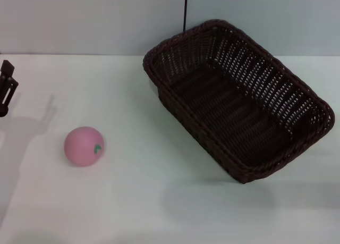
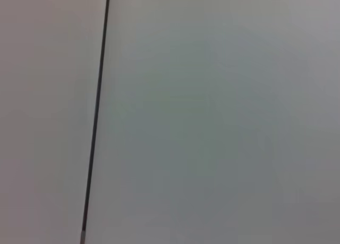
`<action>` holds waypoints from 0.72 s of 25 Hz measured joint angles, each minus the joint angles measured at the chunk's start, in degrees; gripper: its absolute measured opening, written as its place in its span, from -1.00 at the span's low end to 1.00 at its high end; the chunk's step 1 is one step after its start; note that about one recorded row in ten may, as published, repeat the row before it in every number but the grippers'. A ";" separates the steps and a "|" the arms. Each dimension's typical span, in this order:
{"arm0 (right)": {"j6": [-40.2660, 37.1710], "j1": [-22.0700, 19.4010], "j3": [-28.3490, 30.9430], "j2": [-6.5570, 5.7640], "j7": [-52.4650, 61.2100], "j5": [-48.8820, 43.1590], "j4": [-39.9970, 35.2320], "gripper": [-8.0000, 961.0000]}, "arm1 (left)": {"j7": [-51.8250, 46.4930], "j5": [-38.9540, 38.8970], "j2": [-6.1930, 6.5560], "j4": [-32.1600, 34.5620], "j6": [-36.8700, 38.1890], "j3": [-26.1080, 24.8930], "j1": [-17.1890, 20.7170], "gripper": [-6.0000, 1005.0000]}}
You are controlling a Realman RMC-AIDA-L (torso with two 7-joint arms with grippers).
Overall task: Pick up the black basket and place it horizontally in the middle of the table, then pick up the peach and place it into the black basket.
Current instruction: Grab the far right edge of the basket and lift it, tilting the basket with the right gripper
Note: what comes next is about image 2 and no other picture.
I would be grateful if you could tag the black vertical wall seam strip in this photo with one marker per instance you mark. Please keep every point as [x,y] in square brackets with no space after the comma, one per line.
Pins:
[97,116]

